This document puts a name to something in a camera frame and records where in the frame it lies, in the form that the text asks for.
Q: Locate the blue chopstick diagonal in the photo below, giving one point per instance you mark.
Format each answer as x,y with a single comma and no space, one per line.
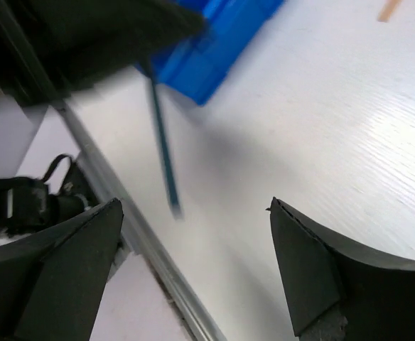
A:
165,155

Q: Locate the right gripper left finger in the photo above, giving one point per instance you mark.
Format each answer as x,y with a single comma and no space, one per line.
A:
52,282

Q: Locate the blue plastic divided bin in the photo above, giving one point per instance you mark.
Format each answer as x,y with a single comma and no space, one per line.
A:
196,67

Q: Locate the aluminium table frame rail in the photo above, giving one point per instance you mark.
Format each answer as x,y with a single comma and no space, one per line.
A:
151,278

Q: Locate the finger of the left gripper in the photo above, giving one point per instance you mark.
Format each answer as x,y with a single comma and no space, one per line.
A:
50,49

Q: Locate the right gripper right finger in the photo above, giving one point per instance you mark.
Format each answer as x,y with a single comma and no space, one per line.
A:
337,288

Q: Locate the orange chopstick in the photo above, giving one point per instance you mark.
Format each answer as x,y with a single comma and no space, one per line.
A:
388,9

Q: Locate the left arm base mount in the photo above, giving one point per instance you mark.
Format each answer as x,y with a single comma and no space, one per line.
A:
27,206

